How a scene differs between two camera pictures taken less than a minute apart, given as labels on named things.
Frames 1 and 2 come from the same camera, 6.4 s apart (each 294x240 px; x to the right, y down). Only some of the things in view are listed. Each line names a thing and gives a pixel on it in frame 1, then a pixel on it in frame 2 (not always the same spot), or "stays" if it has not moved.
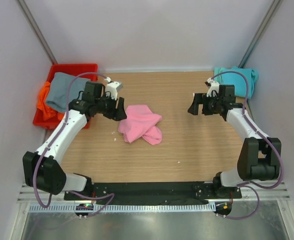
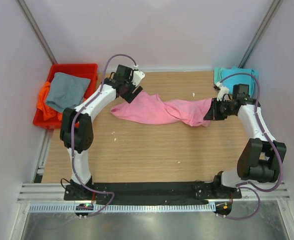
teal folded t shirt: (251, 75) stays
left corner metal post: (38, 31) stays
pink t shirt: (141, 122) to (148, 108)
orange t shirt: (48, 111) stays
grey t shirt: (58, 92) stays
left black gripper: (117, 114) to (129, 97)
